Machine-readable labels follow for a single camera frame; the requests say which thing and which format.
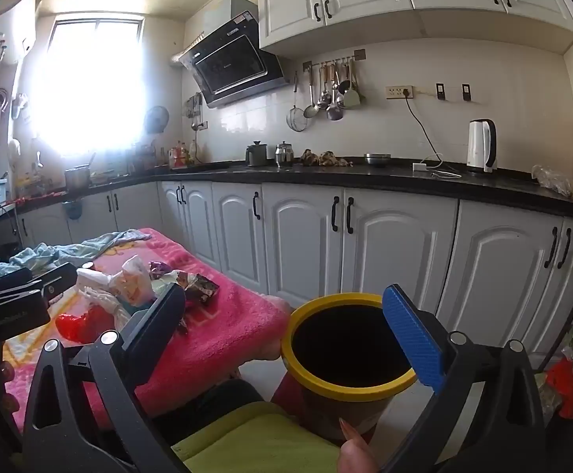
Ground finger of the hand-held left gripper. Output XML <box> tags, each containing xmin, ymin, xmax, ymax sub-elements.
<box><xmin>33</xmin><ymin>263</ymin><xmax>78</xmax><ymax>304</ymax></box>
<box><xmin>0</xmin><ymin>267</ymin><xmax>41</xmax><ymax>302</ymax></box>

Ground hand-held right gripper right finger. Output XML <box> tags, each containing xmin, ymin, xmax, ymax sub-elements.
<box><xmin>378</xmin><ymin>283</ymin><xmax>547</xmax><ymax>473</ymax></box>

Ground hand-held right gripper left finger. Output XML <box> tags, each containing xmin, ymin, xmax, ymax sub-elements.
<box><xmin>23</xmin><ymin>283</ymin><xmax>189</xmax><ymax>473</ymax></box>

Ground white printed plastic bag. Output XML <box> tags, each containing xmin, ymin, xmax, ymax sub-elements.
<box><xmin>110</xmin><ymin>255</ymin><xmax>158</xmax><ymax>314</ymax></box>

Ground red plastic bag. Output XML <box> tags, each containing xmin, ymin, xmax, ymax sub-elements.
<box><xmin>55</xmin><ymin>305</ymin><xmax>121</xmax><ymax>345</ymax></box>

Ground yellow rimmed trash bin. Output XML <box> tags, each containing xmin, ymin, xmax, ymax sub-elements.
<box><xmin>281</xmin><ymin>293</ymin><xmax>418</xmax><ymax>443</ymax></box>

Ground person's right hand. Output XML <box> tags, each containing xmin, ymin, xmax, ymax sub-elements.
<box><xmin>338</xmin><ymin>419</ymin><xmax>382</xmax><ymax>473</ymax></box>

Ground white tissue pack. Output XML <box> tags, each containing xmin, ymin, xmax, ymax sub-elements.
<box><xmin>76</xmin><ymin>267</ymin><xmax>120</xmax><ymax>289</ymax></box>

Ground light blue cloth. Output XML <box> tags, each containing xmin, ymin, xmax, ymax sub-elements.
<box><xmin>9</xmin><ymin>229</ymin><xmax>153</xmax><ymax>271</ymax></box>

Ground pink printed blanket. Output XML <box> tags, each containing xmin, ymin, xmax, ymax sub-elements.
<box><xmin>2</xmin><ymin>228</ymin><xmax>292</xmax><ymax>427</ymax></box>

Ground white lower cabinets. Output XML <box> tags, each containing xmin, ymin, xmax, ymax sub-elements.
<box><xmin>18</xmin><ymin>180</ymin><xmax>573</xmax><ymax>372</ymax></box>

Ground steel pot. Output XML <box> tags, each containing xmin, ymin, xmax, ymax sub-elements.
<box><xmin>65</xmin><ymin>165</ymin><xmax>93</xmax><ymax>192</ymax></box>

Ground condiment bottles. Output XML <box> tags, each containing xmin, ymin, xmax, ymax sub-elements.
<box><xmin>168</xmin><ymin>140</ymin><xmax>205</xmax><ymax>169</ymax></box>

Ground yellow-green cloth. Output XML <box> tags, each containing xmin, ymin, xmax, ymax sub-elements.
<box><xmin>171</xmin><ymin>400</ymin><xmax>347</xmax><ymax>473</ymax></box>

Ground dark canister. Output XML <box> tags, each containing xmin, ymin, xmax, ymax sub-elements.
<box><xmin>246</xmin><ymin>141</ymin><xmax>274</xmax><ymax>167</ymax></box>

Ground metal tin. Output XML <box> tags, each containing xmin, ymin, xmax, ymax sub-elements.
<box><xmin>274</xmin><ymin>141</ymin><xmax>295</xmax><ymax>168</ymax></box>

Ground window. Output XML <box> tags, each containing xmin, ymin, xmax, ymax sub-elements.
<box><xmin>45</xmin><ymin>17</ymin><xmax>148</xmax><ymax>159</ymax></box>

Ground pile of ginger roots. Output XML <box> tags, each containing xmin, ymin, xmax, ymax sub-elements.
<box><xmin>301</xmin><ymin>148</ymin><xmax>355</xmax><ymax>168</ymax></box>

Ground white electric kettle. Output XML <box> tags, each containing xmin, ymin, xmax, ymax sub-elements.
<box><xmin>466</xmin><ymin>118</ymin><xmax>499</xmax><ymax>174</ymax></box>

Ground clear plastic bag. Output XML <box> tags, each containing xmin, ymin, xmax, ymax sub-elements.
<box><xmin>532</xmin><ymin>164</ymin><xmax>573</xmax><ymax>198</ymax></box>

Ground large steel ladle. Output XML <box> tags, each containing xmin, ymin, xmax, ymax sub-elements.
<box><xmin>326</xmin><ymin>65</ymin><xmax>346</xmax><ymax>122</ymax></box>

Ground pale green spatula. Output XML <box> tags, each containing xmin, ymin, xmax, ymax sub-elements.
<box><xmin>343</xmin><ymin>59</ymin><xmax>366</xmax><ymax>109</ymax></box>

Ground black range hood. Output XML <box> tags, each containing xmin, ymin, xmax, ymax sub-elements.
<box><xmin>178</xmin><ymin>0</ymin><xmax>290</xmax><ymax>108</ymax></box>

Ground white water heater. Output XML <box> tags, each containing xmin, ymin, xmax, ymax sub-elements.
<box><xmin>0</xmin><ymin>0</ymin><xmax>39</xmax><ymax>66</ymax></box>

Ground white cable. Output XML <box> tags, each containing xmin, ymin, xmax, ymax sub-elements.
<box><xmin>421</xmin><ymin>154</ymin><xmax>463</xmax><ymax>179</ymax></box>

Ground small wall fan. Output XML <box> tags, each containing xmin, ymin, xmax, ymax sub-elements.
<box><xmin>143</xmin><ymin>106</ymin><xmax>170</xmax><ymax>135</ymax></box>

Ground black power cable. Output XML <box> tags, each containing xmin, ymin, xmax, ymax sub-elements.
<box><xmin>404</xmin><ymin>91</ymin><xmax>446</xmax><ymax>164</ymax></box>

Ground utensil rail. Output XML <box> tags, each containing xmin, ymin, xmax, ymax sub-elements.
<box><xmin>302</xmin><ymin>48</ymin><xmax>368</xmax><ymax>73</ymax></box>

